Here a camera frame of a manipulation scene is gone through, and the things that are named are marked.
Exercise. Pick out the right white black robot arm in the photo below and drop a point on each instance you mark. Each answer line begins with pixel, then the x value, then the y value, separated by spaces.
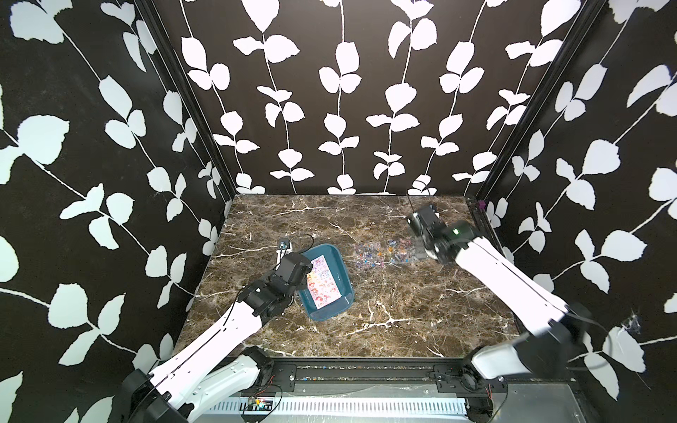
pixel 553 329

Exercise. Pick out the small circuit board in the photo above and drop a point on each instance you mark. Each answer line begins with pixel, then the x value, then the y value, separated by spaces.
pixel 258 404

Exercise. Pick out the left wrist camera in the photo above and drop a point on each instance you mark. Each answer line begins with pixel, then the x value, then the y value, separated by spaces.
pixel 284 247

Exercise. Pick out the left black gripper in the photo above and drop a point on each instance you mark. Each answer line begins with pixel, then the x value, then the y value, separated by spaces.
pixel 302 283

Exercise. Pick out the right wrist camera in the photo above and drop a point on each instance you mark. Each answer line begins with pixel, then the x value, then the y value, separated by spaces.
pixel 424 220

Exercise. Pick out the white perforated cable duct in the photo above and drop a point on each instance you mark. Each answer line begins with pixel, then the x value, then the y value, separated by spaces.
pixel 446 408

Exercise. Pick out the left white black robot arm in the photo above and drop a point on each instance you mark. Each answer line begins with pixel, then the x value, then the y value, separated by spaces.
pixel 187 385

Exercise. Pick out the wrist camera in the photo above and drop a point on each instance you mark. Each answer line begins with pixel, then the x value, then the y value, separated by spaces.
pixel 284 247
pixel 424 220

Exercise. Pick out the black front mounting rail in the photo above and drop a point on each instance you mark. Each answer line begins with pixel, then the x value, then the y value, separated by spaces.
pixel 444 374

